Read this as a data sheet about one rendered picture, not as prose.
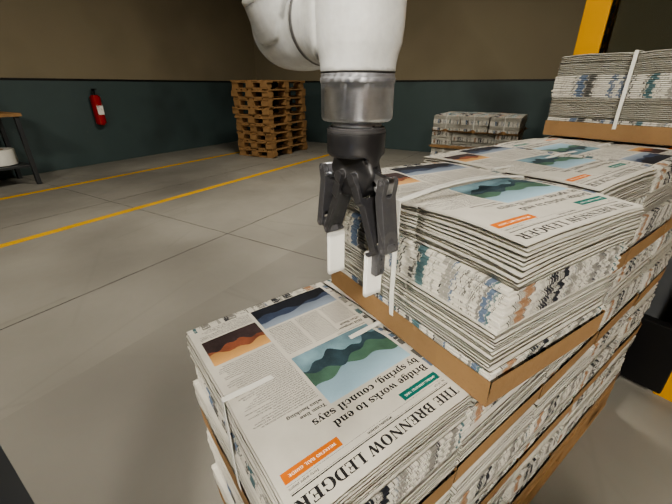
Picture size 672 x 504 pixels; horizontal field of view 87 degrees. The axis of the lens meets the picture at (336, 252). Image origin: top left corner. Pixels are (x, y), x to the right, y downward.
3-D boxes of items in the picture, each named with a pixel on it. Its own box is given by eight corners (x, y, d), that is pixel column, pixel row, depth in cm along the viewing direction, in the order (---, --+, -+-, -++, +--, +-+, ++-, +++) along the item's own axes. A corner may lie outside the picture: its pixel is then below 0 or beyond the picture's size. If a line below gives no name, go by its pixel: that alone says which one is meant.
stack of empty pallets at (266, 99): (275, 146, 787) (270, 80, 732) (308, 149, 751) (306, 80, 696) (236, 155, 686) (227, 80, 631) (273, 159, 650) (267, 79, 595)
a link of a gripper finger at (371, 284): (379, 246, 50) (383, 248, 49) (377, 289, 53) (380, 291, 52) (363, 251, 48) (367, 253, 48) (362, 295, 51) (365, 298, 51)
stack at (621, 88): (482, 383, 159) (557, 54, 105) (516, 355, 176) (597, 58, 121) (575, 445, 132) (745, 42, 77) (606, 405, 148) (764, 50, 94)
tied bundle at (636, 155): (475, 222, 108) (488, 143, 99) (524, 204, 124) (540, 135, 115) (622, 268, 81) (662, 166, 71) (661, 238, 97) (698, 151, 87)
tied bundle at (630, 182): (409, 244, 93) (418, 154, 83) (476, 221, 109) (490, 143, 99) (563, 312, 65) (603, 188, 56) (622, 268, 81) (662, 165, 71)
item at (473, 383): (400, 340, 57) (403, 317, 55) (511, 290, 71) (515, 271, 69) (485, 409, 45) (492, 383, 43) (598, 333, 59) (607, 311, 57)
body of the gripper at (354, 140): (401, 124, 44) (396, 197, 48) (357, 120, 50) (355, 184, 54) (355, 128, 40) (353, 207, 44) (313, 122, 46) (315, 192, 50)
